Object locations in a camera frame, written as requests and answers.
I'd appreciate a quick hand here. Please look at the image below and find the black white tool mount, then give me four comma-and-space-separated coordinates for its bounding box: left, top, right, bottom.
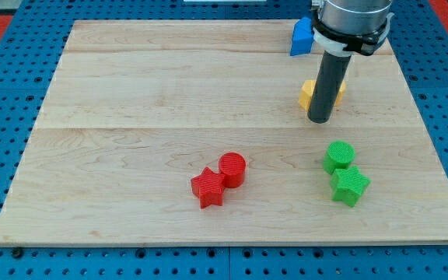
311, 12, 394, 57

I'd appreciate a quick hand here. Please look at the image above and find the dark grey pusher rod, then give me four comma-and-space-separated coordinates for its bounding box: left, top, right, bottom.
307, 51, 351, 124

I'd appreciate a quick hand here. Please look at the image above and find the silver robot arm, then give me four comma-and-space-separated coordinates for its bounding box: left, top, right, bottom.
307, 0, 394, 124

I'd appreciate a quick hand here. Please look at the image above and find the yellow block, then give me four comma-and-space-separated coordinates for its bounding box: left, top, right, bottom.
298, 79, 346, 110

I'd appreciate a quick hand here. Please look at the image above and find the blue block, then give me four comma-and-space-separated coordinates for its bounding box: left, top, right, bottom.
290, 17, 313, 56

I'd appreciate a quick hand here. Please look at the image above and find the green cylinder block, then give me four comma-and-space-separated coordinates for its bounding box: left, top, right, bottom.
322, 141, 356, 174

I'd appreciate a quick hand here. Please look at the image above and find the green star block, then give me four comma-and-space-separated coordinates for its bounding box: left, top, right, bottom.
330, 166, 371, 207

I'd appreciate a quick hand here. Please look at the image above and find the red cylinder block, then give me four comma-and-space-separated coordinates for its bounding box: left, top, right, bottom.
219, 152, 247, 188

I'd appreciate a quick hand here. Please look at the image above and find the red star block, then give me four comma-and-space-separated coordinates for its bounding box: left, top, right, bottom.
191, 167, 225, 208

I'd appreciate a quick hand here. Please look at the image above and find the wooden board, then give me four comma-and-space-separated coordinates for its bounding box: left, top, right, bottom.
0, 20, 448, 247

